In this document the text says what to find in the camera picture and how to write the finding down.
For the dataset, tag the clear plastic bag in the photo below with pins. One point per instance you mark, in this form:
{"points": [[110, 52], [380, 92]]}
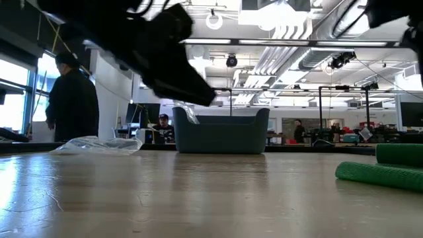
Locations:
{"points": [[99, 145], [190, 114]]}

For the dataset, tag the dark green mesh sheet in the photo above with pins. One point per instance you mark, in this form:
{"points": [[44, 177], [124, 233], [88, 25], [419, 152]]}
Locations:
{"points": [[380, 173]]}

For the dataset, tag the long ceiling light bar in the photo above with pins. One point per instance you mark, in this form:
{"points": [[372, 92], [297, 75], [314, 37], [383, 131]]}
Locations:
{"points": [[281, 42]]}

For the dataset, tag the black ceiling camera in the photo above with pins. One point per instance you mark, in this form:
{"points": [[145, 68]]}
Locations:
{"points": [[342, 60], [231, 61]]}

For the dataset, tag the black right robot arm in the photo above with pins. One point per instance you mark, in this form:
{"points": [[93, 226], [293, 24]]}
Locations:
{"points": [[390, 10]]}

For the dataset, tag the silver ventilation duct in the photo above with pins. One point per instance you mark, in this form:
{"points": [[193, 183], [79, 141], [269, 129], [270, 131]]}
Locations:
{"points": [[317, 56]]}

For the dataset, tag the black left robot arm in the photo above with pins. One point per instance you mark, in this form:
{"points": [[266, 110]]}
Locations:
{"points": [[99, 20]]}

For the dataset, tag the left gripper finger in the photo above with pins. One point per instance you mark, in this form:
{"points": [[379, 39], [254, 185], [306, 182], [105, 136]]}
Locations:
{"points": [[185, 89]]}

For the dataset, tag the person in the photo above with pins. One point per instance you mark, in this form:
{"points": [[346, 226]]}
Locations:
{"points": [[164, 129], [72, 105], [299, 130]]}

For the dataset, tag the teal plastic bin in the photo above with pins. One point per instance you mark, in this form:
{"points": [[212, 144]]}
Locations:
{"points": [[221, 135]]}

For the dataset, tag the black computer monitor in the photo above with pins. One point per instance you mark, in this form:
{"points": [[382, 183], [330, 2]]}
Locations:
{"points": [[412, 114]]}

